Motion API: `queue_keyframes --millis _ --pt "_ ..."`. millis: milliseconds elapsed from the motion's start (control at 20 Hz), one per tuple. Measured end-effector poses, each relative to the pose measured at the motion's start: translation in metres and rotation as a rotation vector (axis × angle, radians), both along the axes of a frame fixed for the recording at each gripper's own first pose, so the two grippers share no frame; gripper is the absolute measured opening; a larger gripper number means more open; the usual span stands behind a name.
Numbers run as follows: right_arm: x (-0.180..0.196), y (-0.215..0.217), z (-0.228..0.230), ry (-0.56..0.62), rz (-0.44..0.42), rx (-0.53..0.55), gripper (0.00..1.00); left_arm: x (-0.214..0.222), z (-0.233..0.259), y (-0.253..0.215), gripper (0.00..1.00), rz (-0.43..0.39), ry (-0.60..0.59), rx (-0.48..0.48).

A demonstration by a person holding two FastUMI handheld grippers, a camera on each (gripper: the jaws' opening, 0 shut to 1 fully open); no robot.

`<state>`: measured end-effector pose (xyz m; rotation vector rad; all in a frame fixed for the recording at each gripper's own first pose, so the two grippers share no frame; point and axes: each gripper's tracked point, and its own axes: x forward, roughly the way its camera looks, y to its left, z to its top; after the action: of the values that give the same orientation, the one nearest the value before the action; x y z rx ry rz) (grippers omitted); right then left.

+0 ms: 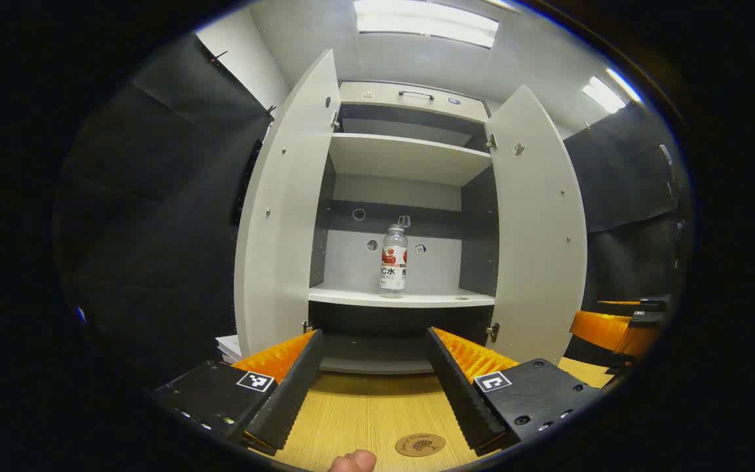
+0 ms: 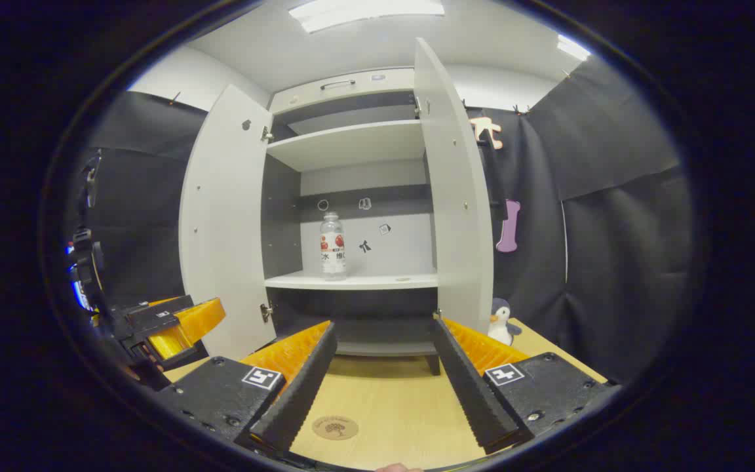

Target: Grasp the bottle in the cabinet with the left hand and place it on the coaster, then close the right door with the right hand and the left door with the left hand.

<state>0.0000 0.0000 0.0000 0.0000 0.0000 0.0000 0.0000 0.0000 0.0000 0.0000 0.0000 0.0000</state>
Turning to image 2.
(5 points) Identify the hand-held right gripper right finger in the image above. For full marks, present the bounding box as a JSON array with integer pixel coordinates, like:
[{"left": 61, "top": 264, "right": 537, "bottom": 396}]
[{"left": 431, "top": 317, "right": 621, "bottom": 455}]

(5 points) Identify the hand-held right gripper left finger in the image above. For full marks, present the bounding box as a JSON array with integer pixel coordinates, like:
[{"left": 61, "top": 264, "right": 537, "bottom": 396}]
[{"left": 155, "top": 320, "right": 338, "bottom": 458}]

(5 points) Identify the round wooden coaster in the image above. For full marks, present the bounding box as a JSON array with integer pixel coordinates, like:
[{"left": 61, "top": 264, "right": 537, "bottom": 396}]
[{"left": 312, "top": 415, "right": 359, "bottom": 441}]

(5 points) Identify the white cabinet door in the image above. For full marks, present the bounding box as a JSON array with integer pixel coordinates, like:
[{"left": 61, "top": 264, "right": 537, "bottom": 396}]
[
  {"left": 414, "top": 37, "right": 494, "bottom": 335},
  {"left": 179, "top": 84, "right": 275, "bottom": 361}
]

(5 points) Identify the clear plastic bottle red label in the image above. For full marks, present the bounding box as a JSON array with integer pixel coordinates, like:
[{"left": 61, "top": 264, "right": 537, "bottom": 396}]
[{"left": 319, "top": 211, "right": 347, "bottom": 281}]

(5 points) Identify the white grey cabinet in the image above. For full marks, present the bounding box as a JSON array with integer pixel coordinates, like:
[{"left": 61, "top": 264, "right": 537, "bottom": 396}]
[{"left": 261, "top": 68, "right": 444, "bottom": 376}]

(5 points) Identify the white cabinet shelf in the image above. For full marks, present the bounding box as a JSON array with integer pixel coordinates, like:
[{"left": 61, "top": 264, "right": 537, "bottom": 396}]
[
  {"left": 264, "top": 270, "right": 439, "bottom": 291},
  {"left": 266, "top": 120, "right": 425, "bottom": 172}
]

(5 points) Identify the white panel with blue edge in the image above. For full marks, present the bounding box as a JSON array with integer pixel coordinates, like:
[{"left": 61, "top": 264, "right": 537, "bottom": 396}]
[{"left": 66, "top": 244, "right": 93, "bottom": 310}]

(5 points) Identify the penguin plush toy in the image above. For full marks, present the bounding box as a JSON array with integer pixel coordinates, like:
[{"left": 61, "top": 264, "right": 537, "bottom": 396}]
[{"left": 488, "top": 298, "right": 522, "bottom": 346}]

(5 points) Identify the black backdrop cloth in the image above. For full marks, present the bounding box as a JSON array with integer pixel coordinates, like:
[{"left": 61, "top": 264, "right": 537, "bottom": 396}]
[{"left": 66, "top": 56, "right": 696, "bottom": 387}]

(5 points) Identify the ceiling light panel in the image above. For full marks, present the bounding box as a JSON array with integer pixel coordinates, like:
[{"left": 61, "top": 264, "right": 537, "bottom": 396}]
[
  {"left": 289, "top": 0, "right": 445, "bottom": 33},
  {"left": 556, "top": 34, "right": 592, "bottom": 62}
]

